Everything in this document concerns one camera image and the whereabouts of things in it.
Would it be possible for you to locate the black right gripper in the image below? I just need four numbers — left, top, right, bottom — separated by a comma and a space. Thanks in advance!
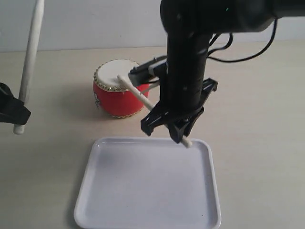
141, 78, 218, 143

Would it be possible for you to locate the white wooden drumstick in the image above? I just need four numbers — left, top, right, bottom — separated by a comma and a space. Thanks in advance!
117, 75, 193, 148
13, 0, 45, 135

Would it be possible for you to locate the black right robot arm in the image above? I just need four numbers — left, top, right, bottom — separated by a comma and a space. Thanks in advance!
141, 0, 305, 143

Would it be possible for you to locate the small red drum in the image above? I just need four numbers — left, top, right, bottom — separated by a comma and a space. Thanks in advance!
93, 59, 144, 118

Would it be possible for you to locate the white plastic tray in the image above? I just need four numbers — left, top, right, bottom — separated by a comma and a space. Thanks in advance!
74, 137, 221, 229

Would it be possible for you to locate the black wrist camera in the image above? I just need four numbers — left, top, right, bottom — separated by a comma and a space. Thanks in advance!
128, 55, 167, 87

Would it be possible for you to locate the black cable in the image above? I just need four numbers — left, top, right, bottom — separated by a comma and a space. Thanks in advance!
207, 18, 278, 63

